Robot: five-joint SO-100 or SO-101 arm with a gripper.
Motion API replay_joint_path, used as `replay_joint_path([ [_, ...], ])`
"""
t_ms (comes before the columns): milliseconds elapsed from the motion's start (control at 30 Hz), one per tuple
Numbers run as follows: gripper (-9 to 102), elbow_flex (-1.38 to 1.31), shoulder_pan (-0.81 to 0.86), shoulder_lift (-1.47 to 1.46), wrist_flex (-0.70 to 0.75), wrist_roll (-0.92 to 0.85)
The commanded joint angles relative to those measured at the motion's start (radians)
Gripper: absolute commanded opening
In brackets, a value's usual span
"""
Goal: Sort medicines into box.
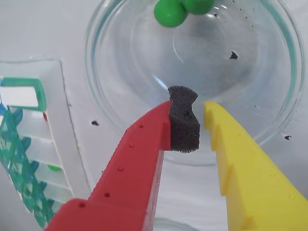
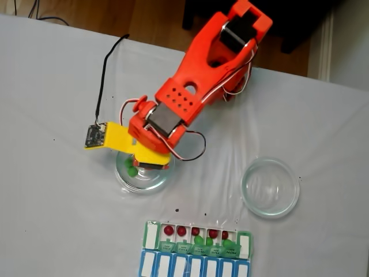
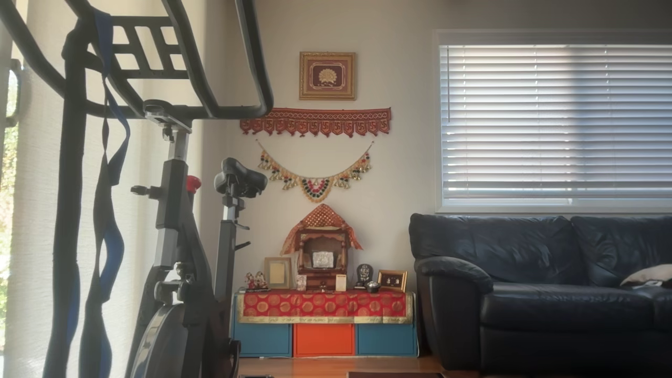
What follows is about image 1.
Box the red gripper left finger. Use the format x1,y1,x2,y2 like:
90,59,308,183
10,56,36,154
44,85,201,231

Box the green weekly pill organizer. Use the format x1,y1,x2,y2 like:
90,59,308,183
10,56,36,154
0,59,89,229

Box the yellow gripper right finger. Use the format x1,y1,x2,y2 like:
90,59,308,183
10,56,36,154
203,101,308,231

